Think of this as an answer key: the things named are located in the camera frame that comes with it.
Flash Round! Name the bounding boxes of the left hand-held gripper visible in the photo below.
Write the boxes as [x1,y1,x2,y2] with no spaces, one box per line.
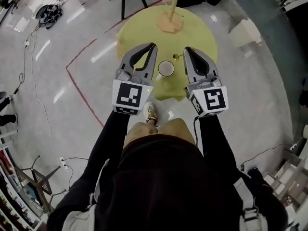
[112,42,158,116]

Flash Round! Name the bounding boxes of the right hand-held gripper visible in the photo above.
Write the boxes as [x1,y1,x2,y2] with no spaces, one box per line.
[183,46,229,118]

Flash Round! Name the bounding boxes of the white mug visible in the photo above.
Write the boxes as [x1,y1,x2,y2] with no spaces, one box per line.
[155,60,175,81]

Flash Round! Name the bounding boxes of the person's left forearm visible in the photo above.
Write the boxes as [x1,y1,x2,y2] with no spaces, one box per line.
[87,109,128,178]

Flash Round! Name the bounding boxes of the person's right forearm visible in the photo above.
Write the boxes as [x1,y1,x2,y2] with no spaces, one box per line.
[198,114,238,176]

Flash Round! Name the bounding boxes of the wooden stand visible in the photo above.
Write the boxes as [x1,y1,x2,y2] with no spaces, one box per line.
[155,0,194,34]

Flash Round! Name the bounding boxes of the green tablecloth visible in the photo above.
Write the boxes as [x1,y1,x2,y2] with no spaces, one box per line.
[116,5,218,103]

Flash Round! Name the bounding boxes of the person's left shoe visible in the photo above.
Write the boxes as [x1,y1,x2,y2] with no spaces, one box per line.
[143,102,157,125]

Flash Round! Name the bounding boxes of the white storage box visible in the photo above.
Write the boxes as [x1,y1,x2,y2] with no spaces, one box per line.
[228,18,263,49]

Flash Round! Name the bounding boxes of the black chair legs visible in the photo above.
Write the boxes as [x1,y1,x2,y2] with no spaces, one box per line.
[121,0,149,20]

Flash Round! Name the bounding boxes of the person's beige trousers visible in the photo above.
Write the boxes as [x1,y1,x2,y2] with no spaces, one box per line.
[124,118,196,154]

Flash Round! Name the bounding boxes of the person's black hoodie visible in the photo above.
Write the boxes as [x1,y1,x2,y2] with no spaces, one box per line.
[47,135,289,231]

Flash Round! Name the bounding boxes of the black metal side table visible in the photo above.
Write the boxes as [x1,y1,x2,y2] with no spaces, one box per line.
[14,155,62,214]

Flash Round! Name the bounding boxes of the white goods shelf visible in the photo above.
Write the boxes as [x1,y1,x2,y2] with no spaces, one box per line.
[0,150,42,231]

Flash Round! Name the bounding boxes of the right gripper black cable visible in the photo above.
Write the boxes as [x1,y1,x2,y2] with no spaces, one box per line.
[193,116,202,154]

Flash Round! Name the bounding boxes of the black round device with cables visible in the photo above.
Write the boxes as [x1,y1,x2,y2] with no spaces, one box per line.
[35,4,64,30]

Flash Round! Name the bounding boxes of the white floor cable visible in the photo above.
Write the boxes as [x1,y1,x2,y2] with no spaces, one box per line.
[25,32,55,154]

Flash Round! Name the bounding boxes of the white left shoulder strap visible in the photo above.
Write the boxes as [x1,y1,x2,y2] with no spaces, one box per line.
[64,159,109,231]

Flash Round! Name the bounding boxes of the white shoulder strap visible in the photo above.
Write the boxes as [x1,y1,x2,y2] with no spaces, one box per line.
[234,174,268,231]
[64,159,109,231]

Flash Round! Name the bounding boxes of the white right shoulder strap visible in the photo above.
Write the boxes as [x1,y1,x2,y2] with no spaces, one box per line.
[234,174,268,231]

